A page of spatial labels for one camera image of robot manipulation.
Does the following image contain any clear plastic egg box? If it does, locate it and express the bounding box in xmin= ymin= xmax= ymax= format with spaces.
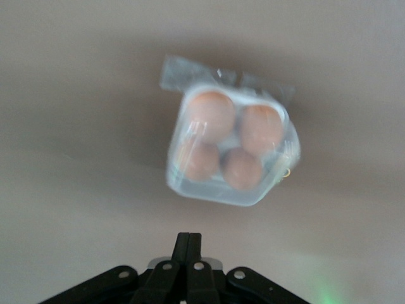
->
xmin=166 ymin=84 xmax=301 ymax=208

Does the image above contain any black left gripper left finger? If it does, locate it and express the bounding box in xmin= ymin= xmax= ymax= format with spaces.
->
xmin=37 ymin=233 xmax=190 ymax=304

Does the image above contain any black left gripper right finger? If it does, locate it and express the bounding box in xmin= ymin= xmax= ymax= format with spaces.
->
xmin=186 ymin=233 xmax=304 ymax=304

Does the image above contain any brown egg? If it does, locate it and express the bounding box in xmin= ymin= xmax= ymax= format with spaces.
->
xmin=221 ymin=147 xmax=264 ymax=191
xmin=239 ymin=104 xmax=285 ymax=158
xmin=178 ymin=137 xmax=221 ymax=182
xmin=186 ymin=91 xmax=237 ymax=145

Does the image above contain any brown table cover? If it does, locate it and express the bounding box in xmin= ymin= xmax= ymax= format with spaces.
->
xmin=0 ymin=0 xmax=405 ymax=304

